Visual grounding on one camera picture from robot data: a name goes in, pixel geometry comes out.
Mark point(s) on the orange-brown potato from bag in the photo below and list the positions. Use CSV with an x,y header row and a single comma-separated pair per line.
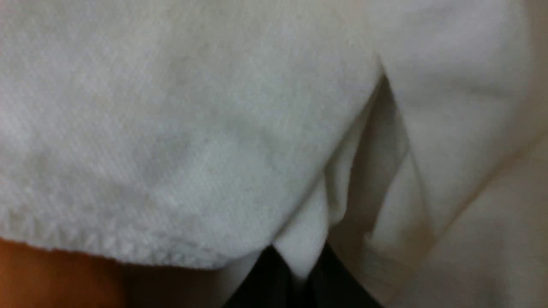
x,y
36,278

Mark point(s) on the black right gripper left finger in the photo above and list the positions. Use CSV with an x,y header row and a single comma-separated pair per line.
x,y
268,285

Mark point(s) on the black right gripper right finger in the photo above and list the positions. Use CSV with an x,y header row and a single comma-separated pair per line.
x,y
330,285

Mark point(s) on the white cloth bag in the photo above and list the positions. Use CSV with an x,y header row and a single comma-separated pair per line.
x,y
181,138

